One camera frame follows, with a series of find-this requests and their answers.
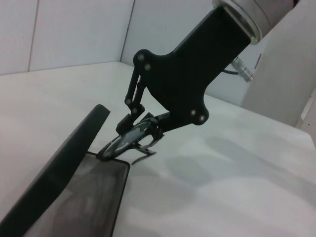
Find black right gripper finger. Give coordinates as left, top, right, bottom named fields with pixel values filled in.
left=145, top=112, right=196, bottom=138
left=115, top=68, right=147, bottom=136

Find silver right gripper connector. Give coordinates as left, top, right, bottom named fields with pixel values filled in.
left=231, top=56, right=255, bottom=82

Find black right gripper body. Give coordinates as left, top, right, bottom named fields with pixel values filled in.
left=133, top=4, right=251, bottom=127

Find black glasses case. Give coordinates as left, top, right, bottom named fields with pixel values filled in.
left=0, top=104, right=131, bottom=237

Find black framed glasses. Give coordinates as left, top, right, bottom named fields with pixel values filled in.
left=97, top=117, right=165, bottom=165

